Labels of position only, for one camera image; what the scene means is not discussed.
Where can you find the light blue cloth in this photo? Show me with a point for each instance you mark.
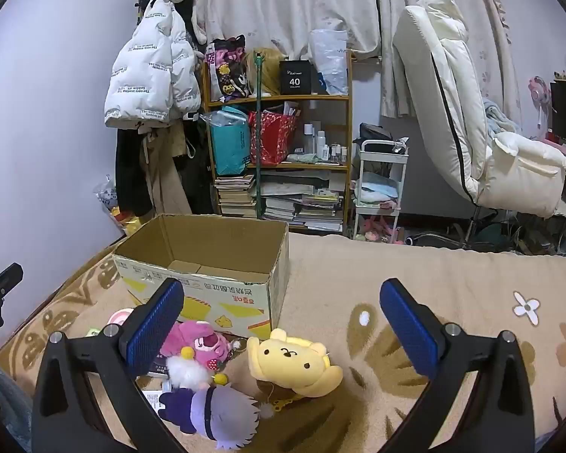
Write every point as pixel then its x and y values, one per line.
pixel 377 192

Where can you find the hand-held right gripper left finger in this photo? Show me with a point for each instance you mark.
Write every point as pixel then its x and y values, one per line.
pixel 155 325

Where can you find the black hanging clothes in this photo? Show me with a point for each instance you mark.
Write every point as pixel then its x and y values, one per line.
pixel 200 170

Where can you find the pink round toy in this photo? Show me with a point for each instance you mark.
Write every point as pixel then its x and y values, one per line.
pixel 120 316

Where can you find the blonde wig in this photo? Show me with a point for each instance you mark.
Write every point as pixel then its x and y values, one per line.
pixel 266 75

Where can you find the wooden shelf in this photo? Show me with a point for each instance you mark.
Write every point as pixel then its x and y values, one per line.
pixel 302 98

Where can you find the beige printed blanket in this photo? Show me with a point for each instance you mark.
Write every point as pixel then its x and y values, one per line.
pixel 453 283

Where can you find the cardboard box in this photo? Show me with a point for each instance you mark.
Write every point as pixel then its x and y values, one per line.
pixel 193 240

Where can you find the black box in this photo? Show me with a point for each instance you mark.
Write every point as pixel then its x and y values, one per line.
pixel 295 78

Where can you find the row of white cosmetic bottles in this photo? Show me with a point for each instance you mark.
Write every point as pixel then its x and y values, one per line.
pixel 325 148

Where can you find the stack of old books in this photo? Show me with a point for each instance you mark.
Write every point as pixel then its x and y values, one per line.
pixel 236 198

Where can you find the black tissue pack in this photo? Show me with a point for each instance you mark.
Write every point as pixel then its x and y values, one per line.
pixel 159 367

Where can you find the pile of flat books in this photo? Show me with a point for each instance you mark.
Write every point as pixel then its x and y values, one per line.
pixel 306 212

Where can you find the dark hanging coat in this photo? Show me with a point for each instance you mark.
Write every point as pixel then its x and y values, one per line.
pixel 132 174

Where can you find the clear bag of toys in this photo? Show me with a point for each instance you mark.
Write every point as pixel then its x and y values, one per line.
pixel 115 207

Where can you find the red gift bag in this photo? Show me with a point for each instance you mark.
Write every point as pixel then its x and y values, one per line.
pixel 271 137

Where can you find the pink plush bear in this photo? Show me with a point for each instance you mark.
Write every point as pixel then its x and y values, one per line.
pixel 198 339

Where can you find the black bag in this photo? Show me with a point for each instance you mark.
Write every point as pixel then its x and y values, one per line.
pixel 375 134

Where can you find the beige hanging garment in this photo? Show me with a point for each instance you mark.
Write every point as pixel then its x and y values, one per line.
pixel 167 179

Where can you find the purple printed bag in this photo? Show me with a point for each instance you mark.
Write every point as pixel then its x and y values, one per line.
pixel 229 71

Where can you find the person's jeans leg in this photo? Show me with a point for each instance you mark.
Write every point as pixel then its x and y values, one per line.
pixel 12 410

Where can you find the white recliner chair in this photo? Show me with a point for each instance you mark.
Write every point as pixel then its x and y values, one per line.
pixel 453 104

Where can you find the white trolley cart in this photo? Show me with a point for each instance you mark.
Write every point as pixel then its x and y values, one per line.
pixel 382 163

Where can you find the white fluffy plush yellow pompoms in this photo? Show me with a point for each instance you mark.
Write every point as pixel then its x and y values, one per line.
pixel 186 370

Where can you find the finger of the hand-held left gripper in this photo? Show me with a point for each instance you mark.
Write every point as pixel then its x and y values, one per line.
pixel 4 277

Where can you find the purple plush doll white hair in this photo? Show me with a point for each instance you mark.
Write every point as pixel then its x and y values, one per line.
pixel 217 415

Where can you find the yellow plush dog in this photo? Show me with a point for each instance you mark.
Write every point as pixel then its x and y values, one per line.
pixel 283 354

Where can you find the green pole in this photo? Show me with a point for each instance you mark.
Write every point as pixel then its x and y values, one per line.
pixel 259 151

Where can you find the pink desk fan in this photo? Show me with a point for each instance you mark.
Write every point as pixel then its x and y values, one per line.
pixel 540 92

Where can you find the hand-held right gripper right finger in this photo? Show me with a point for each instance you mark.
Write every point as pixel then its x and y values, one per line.
pixel 408 325

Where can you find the small green toy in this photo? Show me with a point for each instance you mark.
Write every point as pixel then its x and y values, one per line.
pixel 94 332

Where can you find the white paper tag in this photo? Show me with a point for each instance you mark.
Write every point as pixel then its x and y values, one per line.
pixel 153 398

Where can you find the white patterned curtain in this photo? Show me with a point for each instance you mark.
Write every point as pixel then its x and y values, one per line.
pixel 481 19
pixel 287 0

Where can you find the teal shopping bag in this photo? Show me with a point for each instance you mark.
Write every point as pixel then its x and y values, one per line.
pixel 229 144

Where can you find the clear plastic bag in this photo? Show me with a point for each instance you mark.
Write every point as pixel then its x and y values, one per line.
pixel 330 61

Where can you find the dark blue small box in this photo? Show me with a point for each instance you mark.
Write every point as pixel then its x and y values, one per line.
pixel 320 85

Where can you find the white puffer jacket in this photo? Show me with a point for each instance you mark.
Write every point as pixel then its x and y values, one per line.
pixel 146 80

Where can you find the pink plush toys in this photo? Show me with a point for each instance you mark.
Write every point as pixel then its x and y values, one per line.
pixel 382 229

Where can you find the light blue blanket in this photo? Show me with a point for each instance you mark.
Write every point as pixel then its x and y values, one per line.
pixel 500 115

